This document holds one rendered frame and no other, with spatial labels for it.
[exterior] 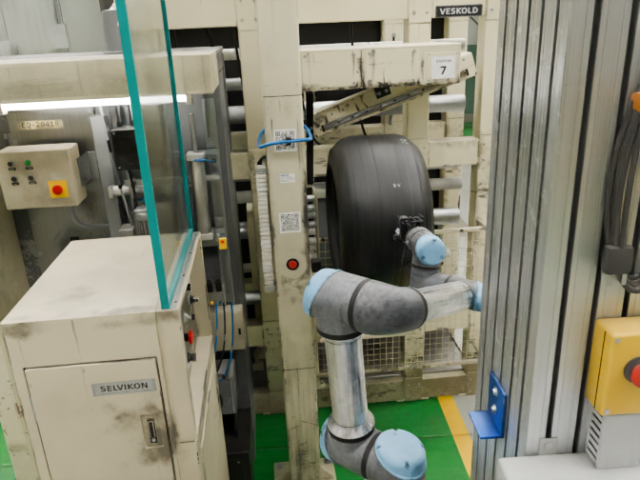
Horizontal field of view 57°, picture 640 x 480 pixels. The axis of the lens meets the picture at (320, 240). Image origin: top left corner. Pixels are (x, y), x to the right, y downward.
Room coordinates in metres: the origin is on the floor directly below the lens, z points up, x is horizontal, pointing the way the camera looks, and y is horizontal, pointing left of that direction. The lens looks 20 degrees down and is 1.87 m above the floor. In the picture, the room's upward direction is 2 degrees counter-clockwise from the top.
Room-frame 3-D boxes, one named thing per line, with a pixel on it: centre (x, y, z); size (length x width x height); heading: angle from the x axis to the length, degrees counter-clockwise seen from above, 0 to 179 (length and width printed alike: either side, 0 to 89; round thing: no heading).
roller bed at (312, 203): (2.41, 0.11, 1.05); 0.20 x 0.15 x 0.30; 95
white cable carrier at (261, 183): (1.98, 0.19, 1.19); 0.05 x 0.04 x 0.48; 5
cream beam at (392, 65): (2.36, -0.24, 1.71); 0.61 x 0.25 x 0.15; 95
